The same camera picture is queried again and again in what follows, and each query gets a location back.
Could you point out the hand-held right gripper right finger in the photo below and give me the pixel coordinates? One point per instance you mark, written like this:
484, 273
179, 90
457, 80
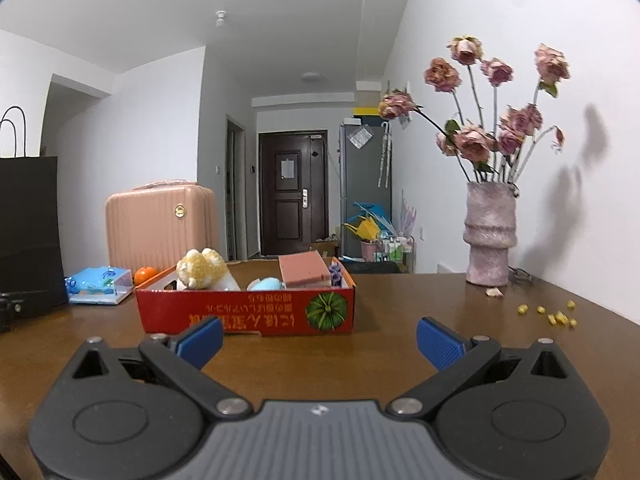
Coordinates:
440, 342

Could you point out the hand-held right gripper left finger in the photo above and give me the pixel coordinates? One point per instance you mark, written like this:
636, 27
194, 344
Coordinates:
200, 342

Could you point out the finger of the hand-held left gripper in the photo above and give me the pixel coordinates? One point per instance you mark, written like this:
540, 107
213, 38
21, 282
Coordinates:
12, 305

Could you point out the red cardboard box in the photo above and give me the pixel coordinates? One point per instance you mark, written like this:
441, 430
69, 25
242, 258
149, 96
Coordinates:
250, 312

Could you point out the yellow plush toy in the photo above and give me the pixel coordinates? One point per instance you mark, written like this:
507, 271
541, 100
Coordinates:
200, 267

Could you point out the light blue plush ball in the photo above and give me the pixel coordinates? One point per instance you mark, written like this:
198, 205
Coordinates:
265, 284

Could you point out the pink foam block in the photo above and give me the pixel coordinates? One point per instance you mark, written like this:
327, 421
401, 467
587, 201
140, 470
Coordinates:
302, 267

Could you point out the fallen dried petal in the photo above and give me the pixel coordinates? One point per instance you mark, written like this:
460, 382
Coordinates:
493, 291

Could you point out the white panel heater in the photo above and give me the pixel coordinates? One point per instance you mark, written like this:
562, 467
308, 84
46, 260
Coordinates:
450, 267

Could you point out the black paper bag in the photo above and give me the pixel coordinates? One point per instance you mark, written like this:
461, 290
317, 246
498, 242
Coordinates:
30, 230

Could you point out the orange fruit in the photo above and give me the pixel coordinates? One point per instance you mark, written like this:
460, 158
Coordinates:
145, 276

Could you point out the blue tissue pack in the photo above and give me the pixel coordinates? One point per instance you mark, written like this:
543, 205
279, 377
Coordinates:
97, 285

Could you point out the black chair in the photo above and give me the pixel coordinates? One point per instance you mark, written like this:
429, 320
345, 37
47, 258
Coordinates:
375, 267

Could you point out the pink bucket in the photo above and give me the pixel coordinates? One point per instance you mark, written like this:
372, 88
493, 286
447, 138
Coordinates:
369, 250

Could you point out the pink textured vase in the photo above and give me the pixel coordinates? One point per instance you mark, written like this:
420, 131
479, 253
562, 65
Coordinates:
490, 235

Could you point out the pink ribbed suitcase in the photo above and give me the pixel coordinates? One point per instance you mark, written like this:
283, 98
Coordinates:
160, 230

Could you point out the yellow crumbs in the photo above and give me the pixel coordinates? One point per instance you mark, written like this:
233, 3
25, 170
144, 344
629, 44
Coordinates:
557, 317

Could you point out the lavender feather decoration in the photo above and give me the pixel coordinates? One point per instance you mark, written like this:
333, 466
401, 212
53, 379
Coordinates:
409, 215

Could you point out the blue yellow plastic toy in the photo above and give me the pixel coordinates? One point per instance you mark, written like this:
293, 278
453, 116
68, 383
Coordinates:
367, 225

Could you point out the brown cardboard carton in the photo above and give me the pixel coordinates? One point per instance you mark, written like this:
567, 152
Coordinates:
325, 248

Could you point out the dark brown door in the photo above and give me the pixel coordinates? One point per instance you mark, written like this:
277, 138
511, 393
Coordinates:
292, 195

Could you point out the grey refrigerator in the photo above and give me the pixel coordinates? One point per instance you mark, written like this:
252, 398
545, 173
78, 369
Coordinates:
362, 185

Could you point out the clear folded umbrella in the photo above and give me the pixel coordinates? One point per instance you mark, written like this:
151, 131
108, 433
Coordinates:
386, 155

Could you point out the dried rose bouquet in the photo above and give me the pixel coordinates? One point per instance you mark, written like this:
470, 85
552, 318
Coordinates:
475, 140

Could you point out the clear plastic bag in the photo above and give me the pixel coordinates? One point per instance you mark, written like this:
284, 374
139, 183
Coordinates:
361, 137

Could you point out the yellow flat box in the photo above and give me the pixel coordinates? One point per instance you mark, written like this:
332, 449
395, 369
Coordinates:
369, 111

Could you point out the round ceiling lamp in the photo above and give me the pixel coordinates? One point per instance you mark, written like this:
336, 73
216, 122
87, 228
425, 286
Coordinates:
312, 77

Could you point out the ceiling fire sprinkler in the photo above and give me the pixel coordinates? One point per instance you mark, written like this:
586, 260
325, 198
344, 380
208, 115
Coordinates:
220, 19

